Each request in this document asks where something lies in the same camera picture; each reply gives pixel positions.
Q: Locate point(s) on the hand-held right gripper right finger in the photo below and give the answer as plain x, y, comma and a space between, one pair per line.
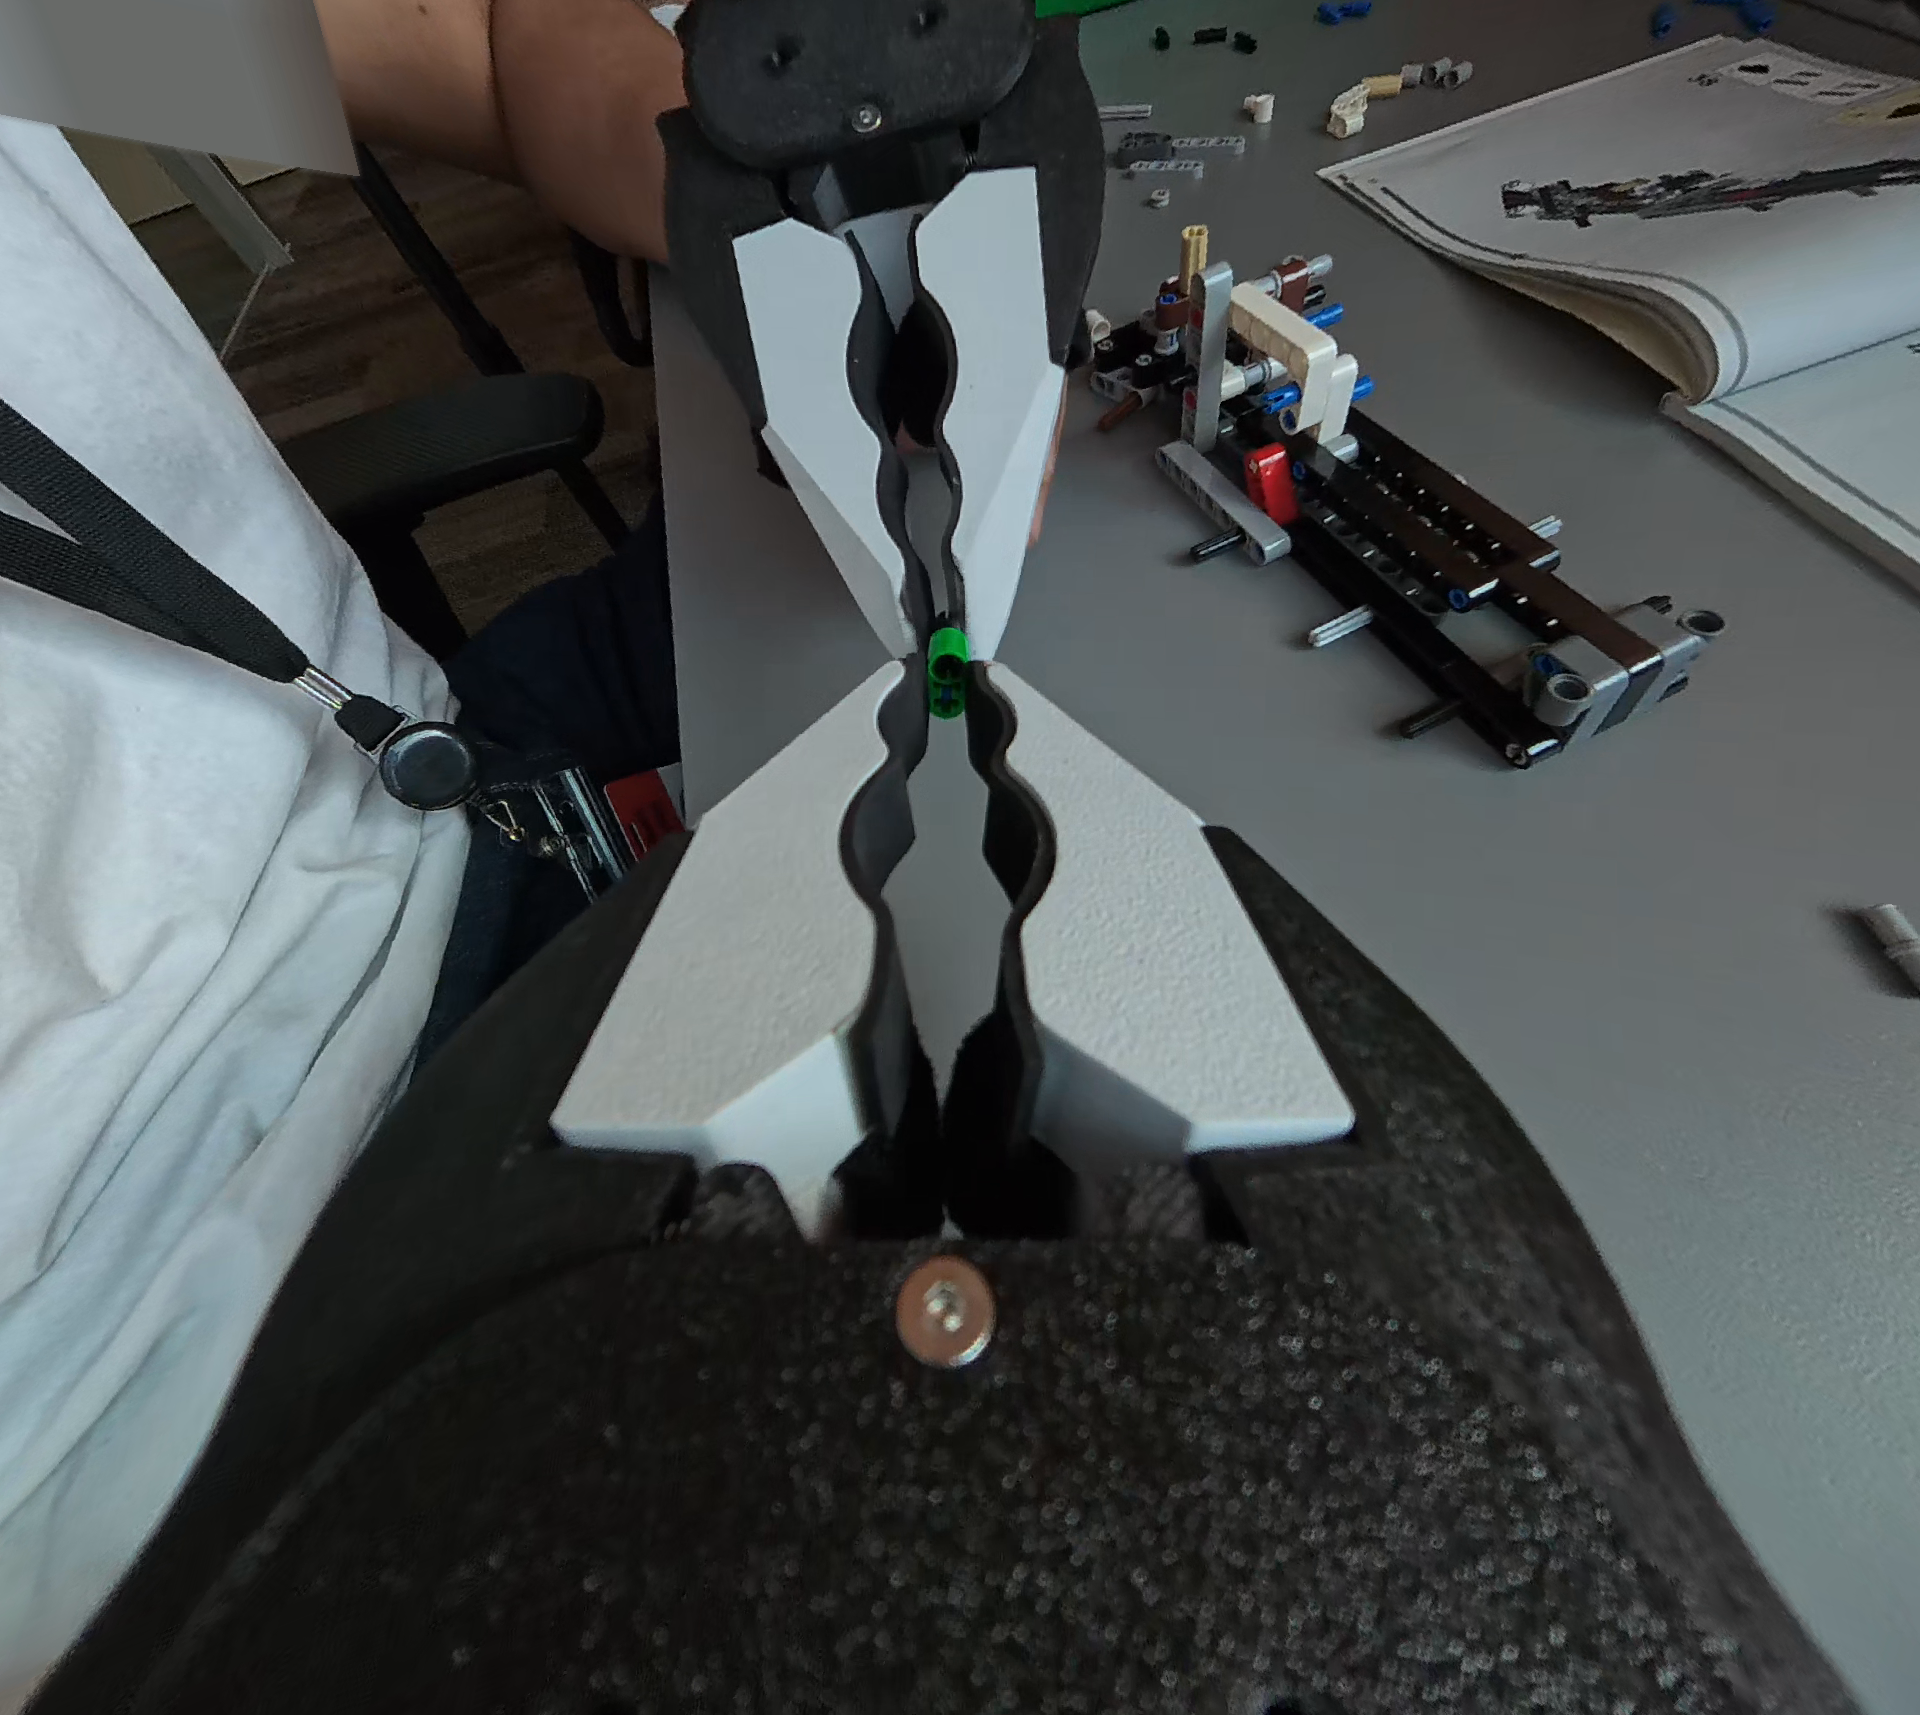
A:
1155, 980

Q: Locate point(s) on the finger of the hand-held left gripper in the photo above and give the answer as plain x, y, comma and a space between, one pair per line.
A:
803, 395
998, 365

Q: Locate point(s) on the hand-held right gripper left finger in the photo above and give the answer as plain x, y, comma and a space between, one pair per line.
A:
735, 966

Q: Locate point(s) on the green lego pin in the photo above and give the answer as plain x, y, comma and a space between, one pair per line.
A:
946, 666

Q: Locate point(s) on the person's left forearm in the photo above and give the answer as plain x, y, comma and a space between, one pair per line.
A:
525, 51

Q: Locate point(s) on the grey lego beam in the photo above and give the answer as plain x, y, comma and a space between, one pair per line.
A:
1178, 149

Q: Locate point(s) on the tan curved lego piece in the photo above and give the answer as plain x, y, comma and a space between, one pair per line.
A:
1354, 107

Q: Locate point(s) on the black and grey lego model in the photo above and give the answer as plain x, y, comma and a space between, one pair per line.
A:
1440, 546

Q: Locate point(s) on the tan and grey lego connectors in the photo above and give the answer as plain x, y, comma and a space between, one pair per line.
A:
1436, 71

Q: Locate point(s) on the lego instruction booklet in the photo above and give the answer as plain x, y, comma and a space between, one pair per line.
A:
1695, 245

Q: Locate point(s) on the light grey lego pin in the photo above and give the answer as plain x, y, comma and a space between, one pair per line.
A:
1892, 928

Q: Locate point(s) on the blue lego pieces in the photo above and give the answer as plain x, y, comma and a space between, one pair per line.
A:
1725, 11

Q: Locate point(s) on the badge holder with metal clip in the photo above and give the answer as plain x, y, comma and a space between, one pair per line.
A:
584, 822

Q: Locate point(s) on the person's dark trousers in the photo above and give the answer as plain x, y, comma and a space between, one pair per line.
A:
570, 696

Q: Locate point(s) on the black office chair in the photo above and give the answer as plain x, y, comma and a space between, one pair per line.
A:
451, 433

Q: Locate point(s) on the black badge reel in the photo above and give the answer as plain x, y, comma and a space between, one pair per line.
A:
429, 768

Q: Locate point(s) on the person's white shirt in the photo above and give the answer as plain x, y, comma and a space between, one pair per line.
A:
150, 920

